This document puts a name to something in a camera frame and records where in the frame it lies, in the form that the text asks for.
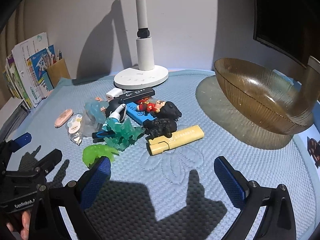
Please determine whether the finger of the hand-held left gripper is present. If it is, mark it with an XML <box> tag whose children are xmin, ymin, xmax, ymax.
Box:
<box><xmin>22</xmin><ymin>149</ymin><xmax>63</xmax><ymax>176</ymax></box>
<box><xmin>0</xmin><ymin>132</ymin><xmax>32</xmax><ymax>161</ymax></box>

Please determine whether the light blue translucent figurine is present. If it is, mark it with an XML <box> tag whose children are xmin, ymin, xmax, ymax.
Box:
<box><xmin>84</xmin><ymin>99</ymin><xmax>109</xmax><ymax>125</ymax></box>

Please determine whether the amber ribbed glass bowl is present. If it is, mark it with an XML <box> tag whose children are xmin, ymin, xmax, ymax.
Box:
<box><xmin>214</xmin><ymin>58</ymin><xmax>316</xmax><ymax>135</ymax></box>

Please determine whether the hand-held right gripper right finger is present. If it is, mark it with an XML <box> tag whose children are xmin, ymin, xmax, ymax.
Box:
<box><xmin>214</xmin><ymin>156</ymin><xmax>298</xmax><ymax>240</ymax></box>

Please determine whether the white desk lamp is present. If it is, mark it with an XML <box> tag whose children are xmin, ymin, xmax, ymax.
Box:
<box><xmin>114</xmin><ymin>0</ymin><xmax>169</xmax><ymax>89</ymax></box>

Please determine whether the yellow highlighter pen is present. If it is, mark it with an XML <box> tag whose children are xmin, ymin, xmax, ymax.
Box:
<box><xmin>146</xmin><ymin>125</ymin><xmax>204</xmax><ymax>157</ymax></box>

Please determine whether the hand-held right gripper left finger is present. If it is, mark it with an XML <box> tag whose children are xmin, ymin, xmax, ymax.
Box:
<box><xmin>30</xmin><ymin>156</ymin><xmax>112</xmax><ymax>240</ymax></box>

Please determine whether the brown pen holder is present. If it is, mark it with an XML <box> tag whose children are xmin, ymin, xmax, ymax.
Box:
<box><xmin>45</xmin><ymin>57</ymin><xmax>71</xmax><ymax>91</ymax></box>

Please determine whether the row of books and booklets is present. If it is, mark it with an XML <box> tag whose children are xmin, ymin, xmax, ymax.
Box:
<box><xmin>2</xmin><ymin>32</ymin><xmax>55</xmax><ymax>109</ymax></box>

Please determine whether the bunch of pencils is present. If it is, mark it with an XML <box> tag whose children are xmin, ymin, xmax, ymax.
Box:
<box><xmin>44</xmin><ymin>47</ymin><xmax>63</xmax><ymax>68</ymax></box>

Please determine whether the black white and blue figurine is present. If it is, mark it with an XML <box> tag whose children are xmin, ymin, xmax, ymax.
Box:
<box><xmin>104</xmin><ymin>99</ymin><xmax>128</xmax><ymax>130</ymax></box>

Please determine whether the pink eraser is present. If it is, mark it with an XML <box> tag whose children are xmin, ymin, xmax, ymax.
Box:
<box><xmin>54</xmin><ymin>109</ymin><xmax>73</xmax><ymax>128</ymax></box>

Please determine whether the black lighter with white print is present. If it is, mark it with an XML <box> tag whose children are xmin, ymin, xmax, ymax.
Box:
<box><xmin>117</xmin><ymin>86</ymin><xmax>155</xmax><ymax>104</ymax></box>

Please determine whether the doll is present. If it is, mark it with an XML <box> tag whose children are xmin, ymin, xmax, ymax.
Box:
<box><xmin>136</xmin><ymin>99</ymin><xmax>183</xmax><ymax>120</ymax></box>

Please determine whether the clear packet with white pieces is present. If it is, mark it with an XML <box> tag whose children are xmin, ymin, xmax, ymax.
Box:
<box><xmin>65</xmin><ymin>113</ymin><xmax>84</xmax><ymax>145</ymax></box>

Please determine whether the person's left hand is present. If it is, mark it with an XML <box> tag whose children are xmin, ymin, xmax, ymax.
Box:
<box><xmin>6</xmin><ymin>209</ymin><xmax>32</xmax><ymax>240</ymax></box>

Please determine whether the dark computer monitor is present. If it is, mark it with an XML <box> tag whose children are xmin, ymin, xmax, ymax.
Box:
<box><xmin>252</xmin><ymin>0</ymin><xmax>320</xmax><ymax>68</ymax></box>

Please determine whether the green crescent toy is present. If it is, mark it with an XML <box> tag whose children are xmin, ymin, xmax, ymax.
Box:
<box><xmin>83</xmin><ymin>144</ymin><xmax>120</xmax><ymax>168</ymax></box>

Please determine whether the white charger plug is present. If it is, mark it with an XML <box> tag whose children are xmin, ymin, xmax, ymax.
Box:
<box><xmin>105</xmin><ymin>89</ymin><xmax>123</xmax><ymax>100</ymax></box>

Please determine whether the grey book stand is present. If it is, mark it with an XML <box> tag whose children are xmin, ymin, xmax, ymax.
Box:
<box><xmin>0</xmin><ymin>96</ymin><xmax>32</xmax><ymax>140</ymax></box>

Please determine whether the printed picture card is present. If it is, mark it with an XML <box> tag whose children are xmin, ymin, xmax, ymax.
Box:
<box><xmin>306</xmin><ymin>136</ymin><xmax>320</xmax><ymax>169</ymax></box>

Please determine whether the teal crystal figurine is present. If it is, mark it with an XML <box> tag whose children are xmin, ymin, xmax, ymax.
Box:
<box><xmin>101</xmin><ymin>119</ymin><xmax>145</xmax><ymax>152</ymax></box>

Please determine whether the blue quilted mat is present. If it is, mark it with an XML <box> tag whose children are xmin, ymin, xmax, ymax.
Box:
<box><xmin>0</xmin><ymin>69</ymin><xmax>318</xmax><ymax>240</ymax></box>

